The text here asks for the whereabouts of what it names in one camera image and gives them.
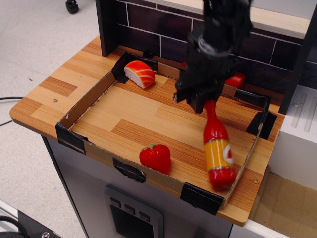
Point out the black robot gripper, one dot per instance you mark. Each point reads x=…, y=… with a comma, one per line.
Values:
x=204, y=77

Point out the red hot sauce bottle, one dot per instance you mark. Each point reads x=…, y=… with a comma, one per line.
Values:
x=217, y=149

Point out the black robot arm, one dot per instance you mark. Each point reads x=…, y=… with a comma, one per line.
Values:
x=226, y=24

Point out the red ketchup bottle toy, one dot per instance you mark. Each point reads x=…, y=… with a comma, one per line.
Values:
x=237, y=81

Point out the cardboard fence with black tape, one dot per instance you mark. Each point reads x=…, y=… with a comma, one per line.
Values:
x=116, y=119

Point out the salmon nigiri sushi toy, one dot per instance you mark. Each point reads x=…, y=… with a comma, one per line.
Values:
x=140, y=73

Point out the red toy strawberry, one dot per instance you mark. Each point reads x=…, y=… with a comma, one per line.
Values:
x=156, y=157

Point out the dark brick backsplash panel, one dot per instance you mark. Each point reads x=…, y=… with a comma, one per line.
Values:
x=269, y=59

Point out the white toy sink unit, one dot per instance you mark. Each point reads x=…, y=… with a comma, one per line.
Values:
x=294, y=156

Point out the grey oven control panel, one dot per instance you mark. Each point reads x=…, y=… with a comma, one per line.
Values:
x=131, y=218

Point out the black caster wheel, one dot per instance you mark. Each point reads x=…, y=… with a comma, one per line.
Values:
x=72, y=6

